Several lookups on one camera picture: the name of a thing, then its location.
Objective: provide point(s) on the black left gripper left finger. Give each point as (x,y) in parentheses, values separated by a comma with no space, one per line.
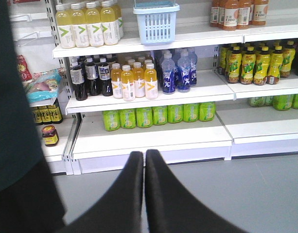
(119,209)

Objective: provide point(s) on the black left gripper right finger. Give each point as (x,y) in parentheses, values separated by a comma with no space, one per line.
(172,208)

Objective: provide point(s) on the light blue plastic basket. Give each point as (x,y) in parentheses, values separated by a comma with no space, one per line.
(156,20)

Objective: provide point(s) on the green drink can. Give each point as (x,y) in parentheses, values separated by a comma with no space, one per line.
(175,113)
(160,116)
(190,112)
(144,117)
(111,120)
(127,118)
(207,111)

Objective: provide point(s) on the dark robot body panel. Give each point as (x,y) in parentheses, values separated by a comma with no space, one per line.
(29,201)

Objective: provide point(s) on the red lid sauce jar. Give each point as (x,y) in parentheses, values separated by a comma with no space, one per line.
(50,135)

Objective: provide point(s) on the orange yellow drink bottle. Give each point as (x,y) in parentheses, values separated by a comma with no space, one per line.
(138,80)
(151,83)
(116,81)
(128,88)

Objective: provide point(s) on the white store shelving unit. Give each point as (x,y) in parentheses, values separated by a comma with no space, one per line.
(237,130)

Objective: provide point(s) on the blue sports drink bottle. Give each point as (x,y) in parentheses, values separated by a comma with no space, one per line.
(193,59)
(168,72)
(184,67)

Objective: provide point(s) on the teal snack packet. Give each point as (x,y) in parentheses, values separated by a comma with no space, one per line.
(43,85)

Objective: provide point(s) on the yellow lemon tea bottle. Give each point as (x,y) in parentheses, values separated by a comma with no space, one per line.
(248,63)
(234,63)
(288,56)
(261,66)
(276,60)

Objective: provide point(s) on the red snack packet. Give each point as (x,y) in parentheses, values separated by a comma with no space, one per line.
(23,70)

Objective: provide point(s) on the pale yellow drink bottle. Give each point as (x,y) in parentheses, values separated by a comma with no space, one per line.
(94,26)
(63,21)
(109,24)
(79,27)

